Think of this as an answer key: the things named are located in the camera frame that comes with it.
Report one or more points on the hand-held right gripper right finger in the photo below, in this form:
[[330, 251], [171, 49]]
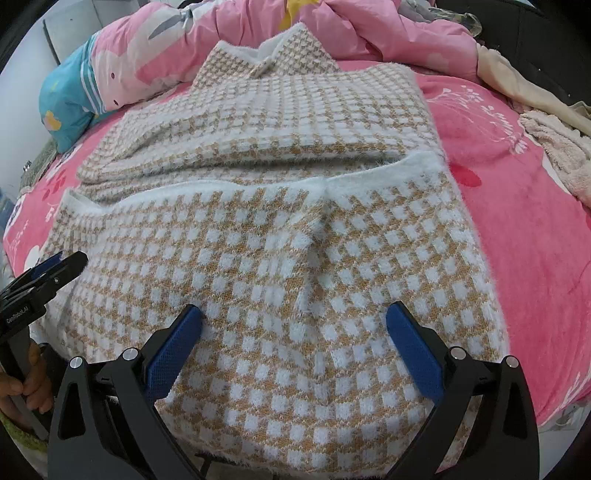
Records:
[[413, 344]]

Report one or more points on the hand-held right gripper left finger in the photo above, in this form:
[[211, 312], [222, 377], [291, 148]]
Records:
[[178, 344]]

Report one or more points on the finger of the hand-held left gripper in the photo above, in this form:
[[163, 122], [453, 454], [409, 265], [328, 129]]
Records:
[[69, 265], [41, 265]]

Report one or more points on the tan white houndstooth sweater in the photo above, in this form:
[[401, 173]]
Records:
[[277, 277]]

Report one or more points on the person's left hand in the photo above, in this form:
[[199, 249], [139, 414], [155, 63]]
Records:
[[39, 378]]

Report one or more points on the green textured mat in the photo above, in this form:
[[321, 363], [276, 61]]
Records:
[[37, 166]]

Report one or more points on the green fuzzy cloth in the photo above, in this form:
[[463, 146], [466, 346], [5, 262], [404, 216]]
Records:
[[23, 436]]

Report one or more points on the pink floral bed sheet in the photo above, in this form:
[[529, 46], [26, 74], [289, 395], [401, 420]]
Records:
[[531, 230]]

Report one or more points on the white cabinet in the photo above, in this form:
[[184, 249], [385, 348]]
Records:
[[69, 32]]

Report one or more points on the cream fluffy cloth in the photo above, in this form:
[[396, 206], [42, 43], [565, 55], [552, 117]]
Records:
[[563, 152]]

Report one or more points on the pink floral quilt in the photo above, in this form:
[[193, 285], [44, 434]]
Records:
[[221, 41]]

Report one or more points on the beige garment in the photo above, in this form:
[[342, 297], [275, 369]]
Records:
[[512, 87]]

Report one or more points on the plaid cloth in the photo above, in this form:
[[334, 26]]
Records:
[[466, 21]]

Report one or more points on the grey cloth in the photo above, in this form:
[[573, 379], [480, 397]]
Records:
[[415, 9]]

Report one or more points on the black padded headboard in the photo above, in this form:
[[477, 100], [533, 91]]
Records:
[[531, 27]]

